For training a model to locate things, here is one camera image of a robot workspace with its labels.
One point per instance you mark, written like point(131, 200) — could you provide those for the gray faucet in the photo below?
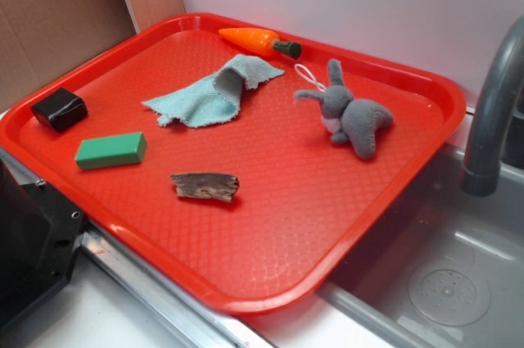
point(496, 135)

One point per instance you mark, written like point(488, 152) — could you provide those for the gray plush bunny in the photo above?
point(348, 120)

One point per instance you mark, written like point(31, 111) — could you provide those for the green rectangular block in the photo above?
point(112, 151)

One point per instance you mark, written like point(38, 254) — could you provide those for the black block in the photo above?
point(60, 110)

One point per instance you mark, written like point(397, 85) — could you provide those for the light blue cloth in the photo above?
point(215, 99)

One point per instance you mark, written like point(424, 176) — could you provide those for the brown wood piece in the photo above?
point(206, 186)

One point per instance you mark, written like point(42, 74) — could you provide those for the red plastic tray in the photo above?
point(302, 203)

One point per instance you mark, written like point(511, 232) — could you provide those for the gray plastic sink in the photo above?
point(440, 268)

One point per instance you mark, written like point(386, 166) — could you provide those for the brown cardboard panel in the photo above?
point(42, 40)

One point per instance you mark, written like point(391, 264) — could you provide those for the orange toy carrot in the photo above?
point(261, 42)

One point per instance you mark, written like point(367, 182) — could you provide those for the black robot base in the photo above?
point(41, 231)

